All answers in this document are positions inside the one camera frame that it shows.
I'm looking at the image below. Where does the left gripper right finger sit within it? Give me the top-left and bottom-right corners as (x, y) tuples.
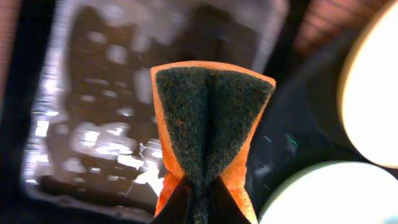
(208, 177), (250, 224)

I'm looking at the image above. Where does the light blue plate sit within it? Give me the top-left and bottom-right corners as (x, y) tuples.
(259, 161), (397, 224)

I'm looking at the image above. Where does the black round tray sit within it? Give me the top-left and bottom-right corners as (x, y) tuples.
(245, 30), (398, 215)

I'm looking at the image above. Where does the green orange sponge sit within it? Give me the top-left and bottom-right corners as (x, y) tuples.
(150, 61), (276, 223)

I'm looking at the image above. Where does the yellow plate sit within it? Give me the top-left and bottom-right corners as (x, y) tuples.
(336, 1), (397, 169)

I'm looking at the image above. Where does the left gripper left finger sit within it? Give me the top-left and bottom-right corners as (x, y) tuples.
(150, 177), (193, 224)

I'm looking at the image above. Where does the black rectangular soapy tray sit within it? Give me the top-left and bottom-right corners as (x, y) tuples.
(0, 0), (293, 224)

